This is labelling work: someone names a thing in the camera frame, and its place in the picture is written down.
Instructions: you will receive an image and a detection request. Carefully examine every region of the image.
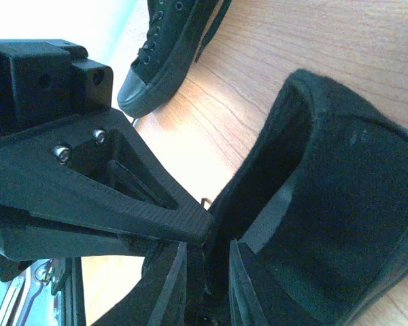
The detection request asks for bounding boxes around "black sneaker with laces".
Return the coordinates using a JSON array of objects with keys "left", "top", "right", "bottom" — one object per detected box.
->
[{"left": 187, "top": 69, "right": 408, "bottom": 325}]

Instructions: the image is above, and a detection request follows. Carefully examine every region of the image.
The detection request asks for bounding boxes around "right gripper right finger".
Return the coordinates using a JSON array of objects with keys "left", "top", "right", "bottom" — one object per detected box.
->
[{"left": 228, "top": 240, "right": 268, "bottom": 325}]

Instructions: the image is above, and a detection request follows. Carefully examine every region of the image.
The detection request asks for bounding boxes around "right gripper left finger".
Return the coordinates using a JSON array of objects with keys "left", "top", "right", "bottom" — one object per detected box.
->
[{"left": 94, "top": 242, "right": 187, "bottom": 325}]

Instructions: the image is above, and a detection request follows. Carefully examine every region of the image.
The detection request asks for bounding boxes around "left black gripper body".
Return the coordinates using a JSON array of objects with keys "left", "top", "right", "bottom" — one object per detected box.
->
[{"left": 0, "top": 39, "right": 114, "bottom": 283}]

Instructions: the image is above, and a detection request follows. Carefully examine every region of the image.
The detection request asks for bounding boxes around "black aluminium frame rail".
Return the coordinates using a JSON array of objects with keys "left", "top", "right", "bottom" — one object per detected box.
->
[{"left": 49, "top": 257, "right": 86, "bottom": 326}]

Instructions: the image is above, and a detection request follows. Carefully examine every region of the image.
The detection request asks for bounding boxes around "black sneaker left one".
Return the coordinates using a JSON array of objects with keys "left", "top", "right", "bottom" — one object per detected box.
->
[{"left": 117, "top": 0, "right": 231, "bottom": 119}]

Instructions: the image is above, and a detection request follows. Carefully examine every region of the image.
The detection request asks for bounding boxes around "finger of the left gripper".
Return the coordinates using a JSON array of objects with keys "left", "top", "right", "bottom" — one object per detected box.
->
[
  {"left": 0, "top": 109, "right": 214, "bottom": 244},
  {"left": 0, "top": 205, "right": 156, "bottom": 282}
]

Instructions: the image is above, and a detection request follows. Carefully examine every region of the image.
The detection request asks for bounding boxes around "grey metal base plate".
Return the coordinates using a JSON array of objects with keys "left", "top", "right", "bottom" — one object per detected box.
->
[{"left": 0, "top": 259, "right": 65, "bottom": 325}]

